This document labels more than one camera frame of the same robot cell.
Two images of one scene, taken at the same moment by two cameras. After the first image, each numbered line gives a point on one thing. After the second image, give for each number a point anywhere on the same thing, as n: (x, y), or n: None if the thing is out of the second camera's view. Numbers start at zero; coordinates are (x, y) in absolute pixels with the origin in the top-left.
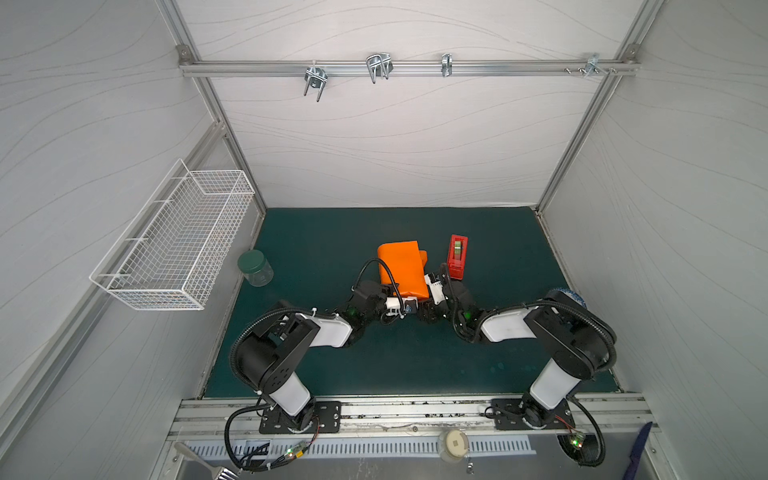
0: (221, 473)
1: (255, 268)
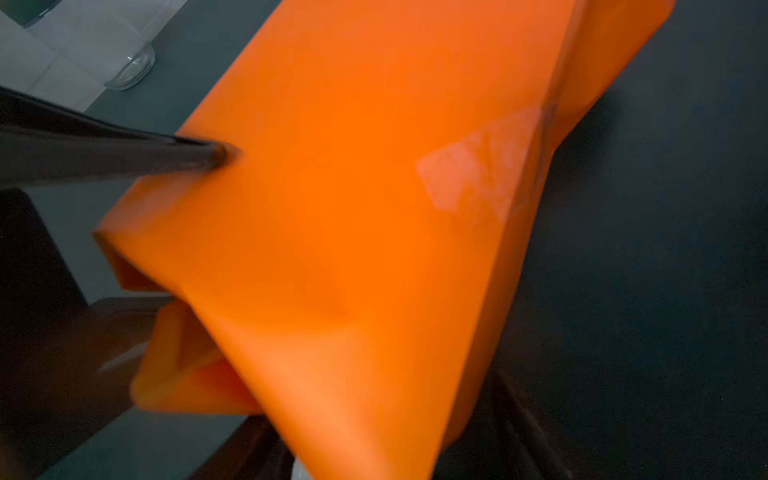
0: None
1: (118, 35)
